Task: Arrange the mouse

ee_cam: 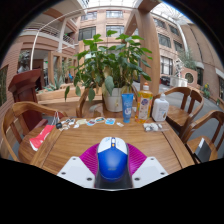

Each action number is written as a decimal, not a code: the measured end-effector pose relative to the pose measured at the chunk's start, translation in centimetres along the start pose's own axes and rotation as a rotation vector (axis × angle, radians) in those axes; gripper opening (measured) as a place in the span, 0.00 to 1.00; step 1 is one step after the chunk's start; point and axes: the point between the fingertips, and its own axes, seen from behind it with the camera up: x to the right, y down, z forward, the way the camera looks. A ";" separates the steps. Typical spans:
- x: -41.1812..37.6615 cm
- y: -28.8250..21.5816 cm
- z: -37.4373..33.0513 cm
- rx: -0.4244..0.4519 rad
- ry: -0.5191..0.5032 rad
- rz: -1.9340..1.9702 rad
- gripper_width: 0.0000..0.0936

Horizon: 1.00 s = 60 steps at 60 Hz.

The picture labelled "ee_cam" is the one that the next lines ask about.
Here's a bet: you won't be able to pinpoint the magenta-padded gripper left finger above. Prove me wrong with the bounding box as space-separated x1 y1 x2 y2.
56 143 100 190

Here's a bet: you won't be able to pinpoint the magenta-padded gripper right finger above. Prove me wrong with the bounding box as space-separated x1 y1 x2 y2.
127 143 169 190

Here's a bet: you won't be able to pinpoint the blue and white computer mouse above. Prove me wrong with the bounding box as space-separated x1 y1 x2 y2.
96 136 129 183

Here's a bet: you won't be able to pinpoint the clear plastic packet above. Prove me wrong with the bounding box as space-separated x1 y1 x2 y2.
143 122 164 132

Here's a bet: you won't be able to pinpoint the black notebook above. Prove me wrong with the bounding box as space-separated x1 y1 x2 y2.
193 137 213 163

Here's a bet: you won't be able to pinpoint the empty round-backed wooden armchair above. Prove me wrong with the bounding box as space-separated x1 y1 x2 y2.
159 86 205 138

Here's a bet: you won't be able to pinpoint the white pump bottle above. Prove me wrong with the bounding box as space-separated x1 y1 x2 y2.
151 92 170 123

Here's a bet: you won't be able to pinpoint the yellow liquid bottle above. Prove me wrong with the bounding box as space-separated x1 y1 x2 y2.
134 81 154 124

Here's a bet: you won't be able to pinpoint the blue squeeze tube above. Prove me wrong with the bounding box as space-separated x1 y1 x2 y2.
121 92 135 124

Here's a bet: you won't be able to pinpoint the wooden armchair behind plant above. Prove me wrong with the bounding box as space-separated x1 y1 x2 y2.
75 87 139 118

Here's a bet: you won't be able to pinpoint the long wooden planter box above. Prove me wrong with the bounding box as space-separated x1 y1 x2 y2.
35 85 104 105

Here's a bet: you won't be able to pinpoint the wooden armchair holding black notebook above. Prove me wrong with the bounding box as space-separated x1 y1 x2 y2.
181 109 224 164

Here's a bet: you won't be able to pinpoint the wooden armchair holding red packet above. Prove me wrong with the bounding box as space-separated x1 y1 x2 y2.
0 100 68 164

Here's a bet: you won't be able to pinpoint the spiky green agave plant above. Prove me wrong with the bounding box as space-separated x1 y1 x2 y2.
43 74 66 93

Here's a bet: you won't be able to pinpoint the dark red wooden podium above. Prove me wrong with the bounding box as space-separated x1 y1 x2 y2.
8 68 46 131

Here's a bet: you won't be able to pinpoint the yellow flowering potted plant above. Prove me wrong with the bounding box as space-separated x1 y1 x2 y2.
201 83 212 100

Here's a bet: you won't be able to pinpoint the leafy plant in white pot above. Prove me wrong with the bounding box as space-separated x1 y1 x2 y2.
64 29 154 113

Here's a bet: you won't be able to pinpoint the dark bust statue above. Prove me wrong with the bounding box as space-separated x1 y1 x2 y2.
17 51 32 74

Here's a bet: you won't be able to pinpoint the keys on white lanyard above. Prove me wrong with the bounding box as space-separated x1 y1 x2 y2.
51 110 64 130

